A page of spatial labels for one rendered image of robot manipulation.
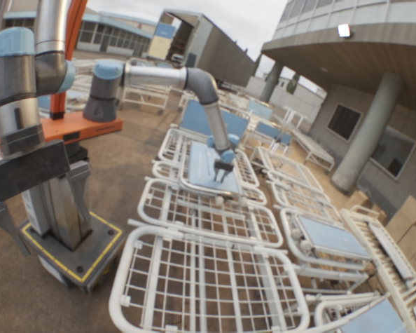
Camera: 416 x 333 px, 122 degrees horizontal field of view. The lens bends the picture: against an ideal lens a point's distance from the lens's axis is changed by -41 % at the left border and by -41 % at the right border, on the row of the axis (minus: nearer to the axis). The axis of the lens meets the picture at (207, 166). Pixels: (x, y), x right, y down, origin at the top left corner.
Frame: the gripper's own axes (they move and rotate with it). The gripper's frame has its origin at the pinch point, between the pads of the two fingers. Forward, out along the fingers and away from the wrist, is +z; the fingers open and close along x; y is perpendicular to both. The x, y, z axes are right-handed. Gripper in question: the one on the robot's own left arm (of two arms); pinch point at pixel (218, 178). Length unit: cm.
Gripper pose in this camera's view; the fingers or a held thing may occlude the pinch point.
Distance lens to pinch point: 132.6
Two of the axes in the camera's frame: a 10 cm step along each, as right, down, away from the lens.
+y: -0.3, -4.9, 8.7
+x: -9.6, -2.2, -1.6
